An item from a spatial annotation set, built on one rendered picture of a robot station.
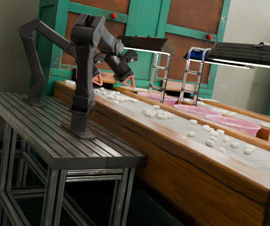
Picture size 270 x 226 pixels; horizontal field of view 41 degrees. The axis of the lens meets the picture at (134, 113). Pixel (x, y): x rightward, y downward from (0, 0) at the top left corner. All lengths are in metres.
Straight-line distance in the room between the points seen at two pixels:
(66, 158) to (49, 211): 0.17
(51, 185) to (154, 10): 1.82
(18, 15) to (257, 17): 2.85
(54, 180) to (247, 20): 3.82
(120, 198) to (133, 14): 1.61
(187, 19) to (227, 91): 1.87
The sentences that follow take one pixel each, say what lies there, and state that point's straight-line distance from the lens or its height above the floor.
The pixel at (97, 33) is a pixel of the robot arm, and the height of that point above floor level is 1.06.
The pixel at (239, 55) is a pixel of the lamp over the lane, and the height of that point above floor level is 1.06.
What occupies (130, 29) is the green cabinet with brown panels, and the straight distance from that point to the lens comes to 2.59.
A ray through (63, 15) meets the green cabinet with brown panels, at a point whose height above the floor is 1.18.
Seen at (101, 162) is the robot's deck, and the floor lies 0.65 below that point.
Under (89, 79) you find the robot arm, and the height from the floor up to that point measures 0.89.
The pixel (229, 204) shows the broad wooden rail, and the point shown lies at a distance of 0.96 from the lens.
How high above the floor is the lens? 1.00
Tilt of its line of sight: 9 degrees down
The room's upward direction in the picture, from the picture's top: 9 degrees clockwise
